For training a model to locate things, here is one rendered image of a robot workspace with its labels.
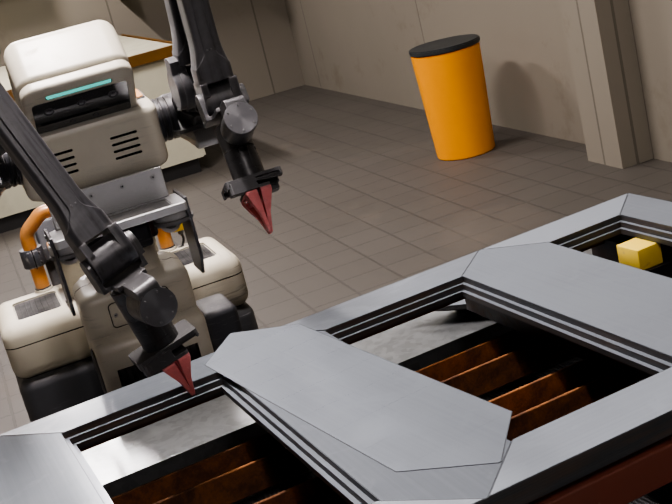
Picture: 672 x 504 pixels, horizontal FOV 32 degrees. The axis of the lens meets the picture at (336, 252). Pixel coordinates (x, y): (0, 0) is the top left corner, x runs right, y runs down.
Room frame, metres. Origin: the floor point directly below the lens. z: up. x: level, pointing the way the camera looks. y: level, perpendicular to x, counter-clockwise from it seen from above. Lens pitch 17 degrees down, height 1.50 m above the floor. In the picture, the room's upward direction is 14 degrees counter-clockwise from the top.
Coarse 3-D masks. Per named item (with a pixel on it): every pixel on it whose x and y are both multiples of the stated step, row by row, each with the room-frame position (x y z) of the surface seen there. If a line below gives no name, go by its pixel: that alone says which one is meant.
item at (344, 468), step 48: (576, 240) 1.95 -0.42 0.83; (432, 288) 1.85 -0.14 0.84; (480, 288) 1.82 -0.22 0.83; (336, 336) 1.78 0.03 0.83; (576, 336) 1.55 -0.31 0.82; (96, 432) 1.63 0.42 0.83; (288, 432) 1.45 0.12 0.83; (96, 480) 1.47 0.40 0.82; (336, 480) 1.30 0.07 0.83; (384, 480) 1.23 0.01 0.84; (432, 480) 1.21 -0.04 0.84; (480, 480) 1.18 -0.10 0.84; (528, 480) 1.16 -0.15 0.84
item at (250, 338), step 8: (272, 328) 1.84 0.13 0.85; (280, 328) 1.83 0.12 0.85; (288, 328) 1.82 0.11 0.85; (240, 336) 1.84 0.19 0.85; (248, 336) 1.83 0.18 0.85; (256, 336) 1.83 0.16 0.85; (264, 336) 1.82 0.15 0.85; (224, 344) 1.83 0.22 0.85; (232, 344) 1.82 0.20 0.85; (240, 344) 1.81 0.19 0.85; (248, 344) 1.80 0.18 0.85; (216, 352) 1.80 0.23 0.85; (224, 352) 1.79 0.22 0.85; (232, 352) 1.78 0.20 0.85; (208, 360) 1.77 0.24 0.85
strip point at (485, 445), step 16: (480, 432) 1.29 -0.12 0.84; (496, 432) 1.28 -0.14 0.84; (448, 448) 1.27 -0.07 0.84; (464, 448) 1.26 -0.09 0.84; (480, 448) 1.25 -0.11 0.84; (496, 448) 1.24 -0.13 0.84; (416, 464) 1.25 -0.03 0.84; (432, 464) 1.24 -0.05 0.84; (448, 464) 1.23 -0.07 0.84; (464, 464) 1.22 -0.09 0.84; (480, 464) 1.21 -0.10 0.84
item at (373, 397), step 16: (384, 384) 1.50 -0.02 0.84; (400, 384) 1.49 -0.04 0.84; (416, 384) 1.48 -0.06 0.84; (352, 400) 1.48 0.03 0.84; (368, 400) 1.47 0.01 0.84; (384, 400) 1.45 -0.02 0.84; (304, 416) 1.47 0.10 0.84; (320, 416) 1.45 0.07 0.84; (336, 416) 1.44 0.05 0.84; (352, 416) 1.43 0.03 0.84
